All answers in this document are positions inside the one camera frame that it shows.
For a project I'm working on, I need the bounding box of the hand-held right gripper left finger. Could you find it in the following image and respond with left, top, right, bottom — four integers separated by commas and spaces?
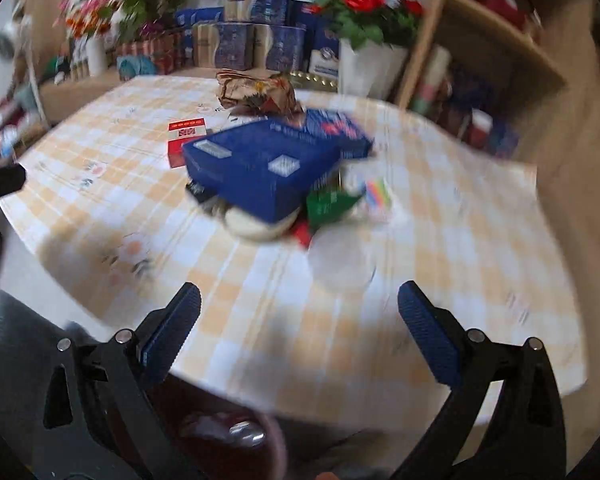
30, 282, 202, 480

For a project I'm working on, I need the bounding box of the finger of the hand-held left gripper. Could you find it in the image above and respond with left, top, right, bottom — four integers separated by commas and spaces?
0, 164, 27, 199

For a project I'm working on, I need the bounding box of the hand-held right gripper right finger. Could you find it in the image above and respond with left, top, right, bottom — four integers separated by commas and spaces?
397, 281, 567, 480

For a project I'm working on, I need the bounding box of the clear round plastic lid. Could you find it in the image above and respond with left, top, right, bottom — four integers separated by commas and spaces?
307, 229, 379, 292

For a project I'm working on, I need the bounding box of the dark red round bin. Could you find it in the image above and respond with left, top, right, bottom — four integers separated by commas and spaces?
164, 399, 288, 480

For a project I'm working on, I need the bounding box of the cream round plastic lid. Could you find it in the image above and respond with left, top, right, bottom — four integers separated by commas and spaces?
222, 206, 299, 242

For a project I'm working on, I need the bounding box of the small black object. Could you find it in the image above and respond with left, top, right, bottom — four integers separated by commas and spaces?
186, 181, 222, 212

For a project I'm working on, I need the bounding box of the colourful pen packet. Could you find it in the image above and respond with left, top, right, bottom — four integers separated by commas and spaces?
342, 165, 394, 222

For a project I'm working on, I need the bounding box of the red and white wrapper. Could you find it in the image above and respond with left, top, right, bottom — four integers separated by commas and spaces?
292, 222, 315, 249

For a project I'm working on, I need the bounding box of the green and gold packet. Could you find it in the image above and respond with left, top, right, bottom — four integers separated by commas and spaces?
306, 187, 364, 227

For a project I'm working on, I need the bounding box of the small red box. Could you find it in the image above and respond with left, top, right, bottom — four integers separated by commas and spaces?
167, 120, 209, 169

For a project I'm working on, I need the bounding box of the large blue cardboard box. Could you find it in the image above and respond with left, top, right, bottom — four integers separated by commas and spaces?
182, 119, 342, 224

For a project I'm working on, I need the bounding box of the blue box with red print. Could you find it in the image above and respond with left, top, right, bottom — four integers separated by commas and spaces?
300, 108, 375, 161

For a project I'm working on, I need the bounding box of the brown paper bag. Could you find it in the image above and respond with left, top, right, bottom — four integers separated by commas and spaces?
216, 70, 304, 117

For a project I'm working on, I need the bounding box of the red checked bag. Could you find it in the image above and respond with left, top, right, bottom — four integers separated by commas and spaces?
0, 97, 45, 162

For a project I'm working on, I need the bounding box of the white table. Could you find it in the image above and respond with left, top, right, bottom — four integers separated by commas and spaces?
0, 195, 496, 436

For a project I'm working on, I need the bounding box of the wooden sideboard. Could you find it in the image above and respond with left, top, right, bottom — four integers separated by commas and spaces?
39, 65, 222, 122

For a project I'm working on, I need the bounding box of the row of small brown bottles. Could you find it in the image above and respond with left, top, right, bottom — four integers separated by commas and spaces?
69, 37, 92, 81

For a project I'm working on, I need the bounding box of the white ribbed vase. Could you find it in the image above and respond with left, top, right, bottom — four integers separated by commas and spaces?
84, 35, 109, 77

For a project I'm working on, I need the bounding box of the copper and teal planter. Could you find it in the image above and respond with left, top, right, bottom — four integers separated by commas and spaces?
115, 30, 186, 82

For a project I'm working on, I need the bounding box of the red paper cup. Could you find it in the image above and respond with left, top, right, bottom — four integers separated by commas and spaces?
467, 109, 494, 149

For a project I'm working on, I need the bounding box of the blue flat gift box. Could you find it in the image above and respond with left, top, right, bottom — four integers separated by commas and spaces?
174, 7, 226, 29

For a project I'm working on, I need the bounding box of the stack of pastel paper cups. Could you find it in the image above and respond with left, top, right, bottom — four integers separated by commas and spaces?
412, 45, 451, 116

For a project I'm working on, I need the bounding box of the gold and blue gift box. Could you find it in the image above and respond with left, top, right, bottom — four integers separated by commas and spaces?
224, 0, 296, 25
192, 22, 255, 69
254, 25, 307, 71

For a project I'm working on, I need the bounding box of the white faceted vase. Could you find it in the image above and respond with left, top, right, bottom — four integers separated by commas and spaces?
338, 39, 411, 99

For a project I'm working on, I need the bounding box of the gold scalloped tray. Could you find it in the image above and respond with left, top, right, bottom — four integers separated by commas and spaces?
289, 70, 339, 92

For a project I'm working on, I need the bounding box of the wooden shelf unit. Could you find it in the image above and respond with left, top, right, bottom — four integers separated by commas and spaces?
394, 0, 597, 162

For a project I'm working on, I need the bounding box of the dark blue box round emblem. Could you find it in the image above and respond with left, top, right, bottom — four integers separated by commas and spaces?
307, 26, 342, 81

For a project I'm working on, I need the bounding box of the dark blue box red label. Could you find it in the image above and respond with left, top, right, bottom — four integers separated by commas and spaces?
286, 0, 326, 31

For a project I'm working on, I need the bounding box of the red rose plant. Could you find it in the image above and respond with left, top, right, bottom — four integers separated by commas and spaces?
307, 0, 427, 52

